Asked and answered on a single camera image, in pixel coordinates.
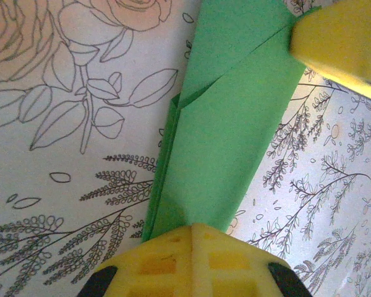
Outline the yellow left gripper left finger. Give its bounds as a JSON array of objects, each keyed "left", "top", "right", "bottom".
[{"left": 85, "top": 225, "right": 194, "bottom": 297}]

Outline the floral print tablecloth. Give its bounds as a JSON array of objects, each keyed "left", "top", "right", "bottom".
[{"left": 0, "top": 0, "right": 371, "bottom": 297}]

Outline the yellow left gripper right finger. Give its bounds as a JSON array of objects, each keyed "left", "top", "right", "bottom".
[{"left": 191, "top": 223, "right": 313, "bottom": 297}]

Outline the green square paper sheet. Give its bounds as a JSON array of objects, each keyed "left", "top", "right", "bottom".
[{"left": 140, "top": 0, "right": 323, "bottom": 243}]

